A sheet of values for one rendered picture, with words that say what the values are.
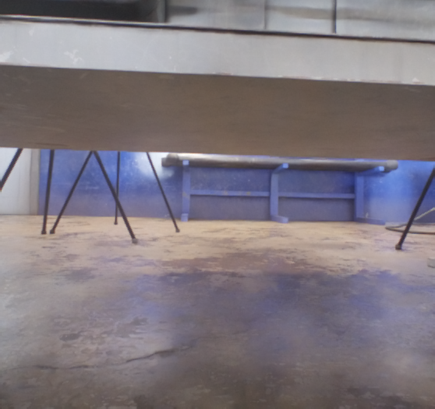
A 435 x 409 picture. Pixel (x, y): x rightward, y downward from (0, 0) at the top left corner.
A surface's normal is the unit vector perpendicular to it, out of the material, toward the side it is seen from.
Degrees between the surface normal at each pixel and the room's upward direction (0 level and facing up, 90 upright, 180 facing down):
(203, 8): 90
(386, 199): 90
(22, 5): 180
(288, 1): 90
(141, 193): 90
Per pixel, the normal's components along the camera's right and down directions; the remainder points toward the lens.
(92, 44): 0.07, -0.02
